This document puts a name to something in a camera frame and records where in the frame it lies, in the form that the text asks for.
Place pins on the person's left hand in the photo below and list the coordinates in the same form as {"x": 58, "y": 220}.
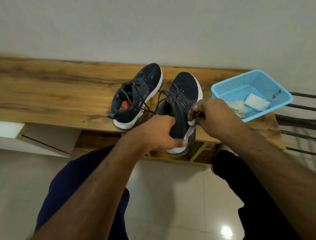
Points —
{"x": 155, "y": 133}

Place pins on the person's right hand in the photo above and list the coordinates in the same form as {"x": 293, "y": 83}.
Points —
{"x": 217, "y": 118}

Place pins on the used wipe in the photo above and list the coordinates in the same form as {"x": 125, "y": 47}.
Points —
{"x": 238, "y": 107}

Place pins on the black metal shoe rack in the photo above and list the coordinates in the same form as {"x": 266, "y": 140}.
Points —
{"x": 296, "y": 121}

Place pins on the person's right forearm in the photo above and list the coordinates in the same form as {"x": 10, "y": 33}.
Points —
{"x": 279, "y": 173}

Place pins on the person's left forearm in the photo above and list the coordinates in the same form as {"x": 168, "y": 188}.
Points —
{"x": 86, "y": 192}

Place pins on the person's grey sock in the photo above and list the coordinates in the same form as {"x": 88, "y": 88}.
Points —
{"x": 224, "y": 148}

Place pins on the blue plastic basket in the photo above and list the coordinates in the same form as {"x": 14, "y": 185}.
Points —
{"x": 251, "y": 81}

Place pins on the wooden table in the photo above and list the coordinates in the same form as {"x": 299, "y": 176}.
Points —
{"x": 61, "y": 91}

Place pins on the white drawer unit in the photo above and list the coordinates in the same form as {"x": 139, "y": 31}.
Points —
{"x": 51, "y": 138}

